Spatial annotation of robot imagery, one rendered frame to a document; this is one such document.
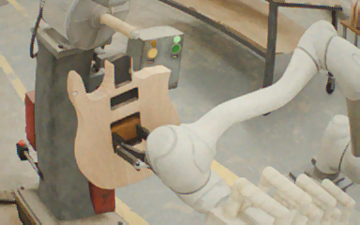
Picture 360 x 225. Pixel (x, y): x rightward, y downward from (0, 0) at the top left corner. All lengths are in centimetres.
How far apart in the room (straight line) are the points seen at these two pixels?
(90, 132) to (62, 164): 64
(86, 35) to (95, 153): 40
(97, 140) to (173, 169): 40
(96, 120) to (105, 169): 17
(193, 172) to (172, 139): 10
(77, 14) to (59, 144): 60
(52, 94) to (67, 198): 50
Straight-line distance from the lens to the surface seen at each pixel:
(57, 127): 234
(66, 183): 249
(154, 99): 190
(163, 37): 222
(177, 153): 148
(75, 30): 201
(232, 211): 139
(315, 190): 150
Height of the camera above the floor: 193
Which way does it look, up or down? 27 degrees down
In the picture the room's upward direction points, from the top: 8 degrees clockwise
